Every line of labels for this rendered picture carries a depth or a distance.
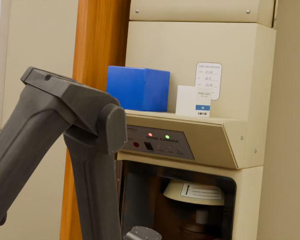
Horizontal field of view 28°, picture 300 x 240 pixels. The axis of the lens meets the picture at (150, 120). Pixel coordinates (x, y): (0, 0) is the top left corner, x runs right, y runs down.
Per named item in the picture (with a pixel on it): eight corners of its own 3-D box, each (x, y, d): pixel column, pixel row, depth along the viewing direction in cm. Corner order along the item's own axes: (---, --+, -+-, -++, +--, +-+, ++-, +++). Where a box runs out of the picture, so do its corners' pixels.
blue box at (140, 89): (130, 107, 137) (133, 68, 137) (167, 112, 132) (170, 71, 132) (104, 106, 129) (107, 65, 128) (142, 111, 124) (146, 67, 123)
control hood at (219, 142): (116, 149, 140) (120, 106, 140) (244, 169, 123) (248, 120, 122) (86, 151, 131) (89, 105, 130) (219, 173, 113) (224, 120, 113)
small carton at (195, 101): (190, 115, 127) (193, 86, 126) (209, 117, 123) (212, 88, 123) (175, 114, 123) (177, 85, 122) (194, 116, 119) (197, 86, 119)
